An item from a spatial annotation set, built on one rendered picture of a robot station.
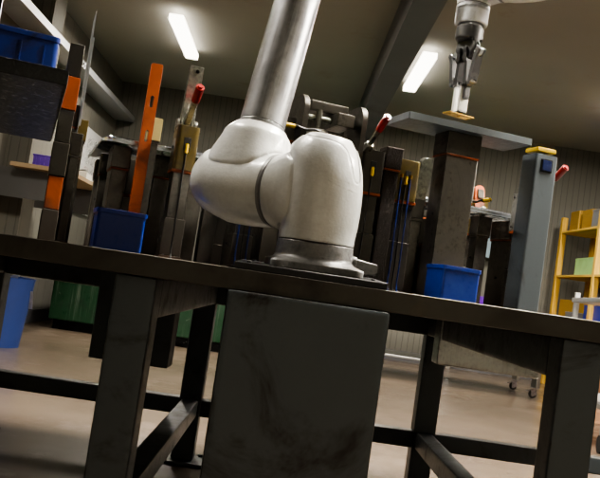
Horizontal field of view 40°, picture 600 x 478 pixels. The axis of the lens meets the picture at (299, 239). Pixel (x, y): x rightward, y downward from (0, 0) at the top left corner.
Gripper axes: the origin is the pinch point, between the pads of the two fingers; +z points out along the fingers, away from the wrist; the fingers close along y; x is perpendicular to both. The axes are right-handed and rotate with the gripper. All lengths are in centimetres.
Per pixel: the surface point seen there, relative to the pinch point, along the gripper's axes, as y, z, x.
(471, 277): -17, 48, 2
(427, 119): -6.2, 9.3, 14.0
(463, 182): -5.3, 22.8, -0.6
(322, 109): 16.6, 8.2, 32.5
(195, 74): 25, 6, 66
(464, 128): -7.9, 9.4, 3.4
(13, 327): 402, 111, 36
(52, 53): 13, 13, 105
